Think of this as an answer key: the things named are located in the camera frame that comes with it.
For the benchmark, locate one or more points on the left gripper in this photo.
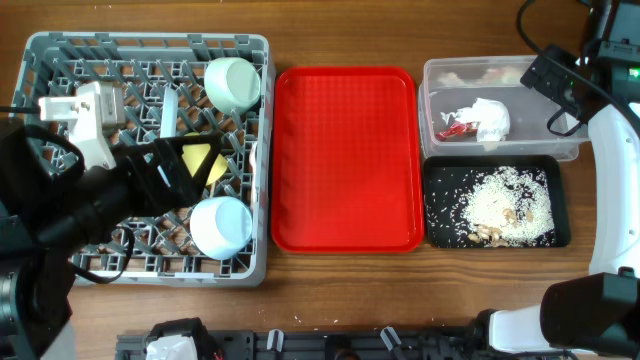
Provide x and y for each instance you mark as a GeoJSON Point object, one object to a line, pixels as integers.
{"type": "Point", "coordinates": [136, 167]}

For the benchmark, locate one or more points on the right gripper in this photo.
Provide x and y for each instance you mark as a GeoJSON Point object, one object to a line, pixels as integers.
{"type": "Point", "coordinates": [544, 77]}

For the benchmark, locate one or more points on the yellow plastic cup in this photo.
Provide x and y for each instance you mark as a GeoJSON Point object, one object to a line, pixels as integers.
{"type": "Point", "coordinates": [193, 157]}

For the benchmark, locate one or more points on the cream plastic spoon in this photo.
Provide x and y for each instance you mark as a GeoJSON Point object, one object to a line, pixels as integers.
{"type": "Point", "coordinates": [253, 161]}

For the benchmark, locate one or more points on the green bowl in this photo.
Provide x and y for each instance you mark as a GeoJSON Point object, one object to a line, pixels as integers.
{"type": "Point", "coordinates": [232, 84]}

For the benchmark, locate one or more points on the light blue bowl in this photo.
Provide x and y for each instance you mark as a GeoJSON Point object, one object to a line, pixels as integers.
{"type": "Point", "coordinates": [221, 226]}

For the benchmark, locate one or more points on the white napkin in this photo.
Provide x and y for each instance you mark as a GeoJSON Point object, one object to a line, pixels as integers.
{"type": "Point", "coordinates": [491, 116]}

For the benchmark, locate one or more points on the red snack wrapper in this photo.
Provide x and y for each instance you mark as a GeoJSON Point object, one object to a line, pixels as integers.
{"type": "Point", "coordinates": [457, 129]}

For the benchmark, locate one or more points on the rice and food scraps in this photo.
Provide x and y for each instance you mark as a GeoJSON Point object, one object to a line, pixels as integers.
{"type": "Point", "coordinates": [486, 207]}

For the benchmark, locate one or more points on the light blue plate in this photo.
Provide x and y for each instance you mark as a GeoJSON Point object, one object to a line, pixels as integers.
{"type": "Point", "coordinates": [169, 113]}

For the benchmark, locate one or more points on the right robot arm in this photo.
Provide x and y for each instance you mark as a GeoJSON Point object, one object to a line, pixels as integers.
{"type": "Point", "coordinates": [598, 313]}

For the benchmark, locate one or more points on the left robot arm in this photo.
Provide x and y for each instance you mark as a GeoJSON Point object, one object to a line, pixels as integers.
{"type": "Point", "coordinates": [52, 206]}

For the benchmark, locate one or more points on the grey plastic dishwasher rack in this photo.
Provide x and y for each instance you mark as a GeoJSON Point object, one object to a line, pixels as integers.
{"type": "Point", "coordinates": [144, 65]}

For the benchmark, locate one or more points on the clear plastic bin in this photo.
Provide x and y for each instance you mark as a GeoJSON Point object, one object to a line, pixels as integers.
{"type": "Point", "coordinates": [450, 84]}

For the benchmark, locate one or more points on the black plastic tray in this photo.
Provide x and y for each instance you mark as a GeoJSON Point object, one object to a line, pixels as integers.
{"type": "Point", "coordinates": [546, 163]}

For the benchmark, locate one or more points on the red plastic tray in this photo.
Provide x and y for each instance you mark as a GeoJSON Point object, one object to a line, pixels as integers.
{"type": "Point", "coordinates": [346, 175]}

